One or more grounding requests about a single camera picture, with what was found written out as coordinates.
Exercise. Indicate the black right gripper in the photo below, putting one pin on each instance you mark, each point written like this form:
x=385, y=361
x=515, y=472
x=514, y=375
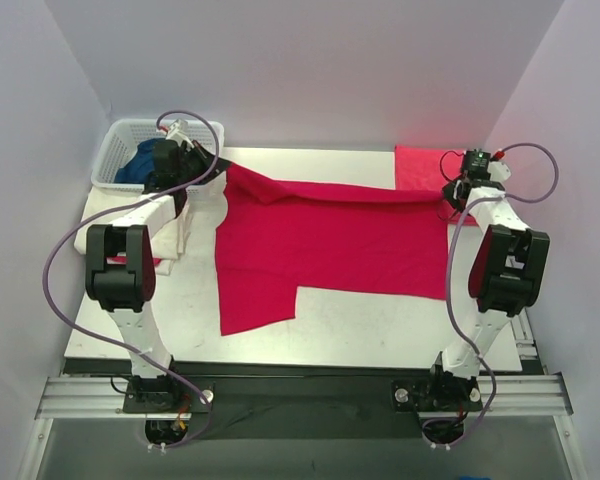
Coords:
x=453, y=190

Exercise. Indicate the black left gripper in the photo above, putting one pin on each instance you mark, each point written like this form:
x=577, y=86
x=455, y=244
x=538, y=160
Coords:
x=206, y=160

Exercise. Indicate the crimson red t-shirt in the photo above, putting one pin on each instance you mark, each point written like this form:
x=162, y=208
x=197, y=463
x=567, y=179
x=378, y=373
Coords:
x=279, y=236

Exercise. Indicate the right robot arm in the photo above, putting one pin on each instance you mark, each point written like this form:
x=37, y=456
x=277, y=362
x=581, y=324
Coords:
x=507, y=272

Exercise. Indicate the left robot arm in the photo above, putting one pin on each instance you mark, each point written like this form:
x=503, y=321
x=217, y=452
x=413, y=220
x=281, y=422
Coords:
x=120, y=271

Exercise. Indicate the folded red t-shirt under stack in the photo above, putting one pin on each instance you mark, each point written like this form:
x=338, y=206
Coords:
x=116, y=260

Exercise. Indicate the blue t-shirt in basket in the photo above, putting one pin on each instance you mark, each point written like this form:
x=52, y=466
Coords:
x=140, y=166

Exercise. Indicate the pink microfiber towel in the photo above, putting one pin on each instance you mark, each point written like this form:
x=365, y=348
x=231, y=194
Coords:
x=428, y=170

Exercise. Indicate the white plastic laundry basket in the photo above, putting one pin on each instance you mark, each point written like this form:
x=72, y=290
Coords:
x=120, y=145

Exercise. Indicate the folded white t-shirt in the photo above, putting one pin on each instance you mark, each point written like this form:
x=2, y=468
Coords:
x=168, y=232

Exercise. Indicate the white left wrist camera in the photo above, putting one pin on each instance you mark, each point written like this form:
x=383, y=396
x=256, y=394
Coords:
x=177, y=131

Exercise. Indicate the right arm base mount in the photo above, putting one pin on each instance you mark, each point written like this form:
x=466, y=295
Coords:
x=436, y=391

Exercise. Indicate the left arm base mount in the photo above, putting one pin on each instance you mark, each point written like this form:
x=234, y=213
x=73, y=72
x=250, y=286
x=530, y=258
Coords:
x=161, y=395

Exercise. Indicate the aluminium mounting rail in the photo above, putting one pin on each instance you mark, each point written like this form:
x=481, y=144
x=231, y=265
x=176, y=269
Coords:
x=100, y=398

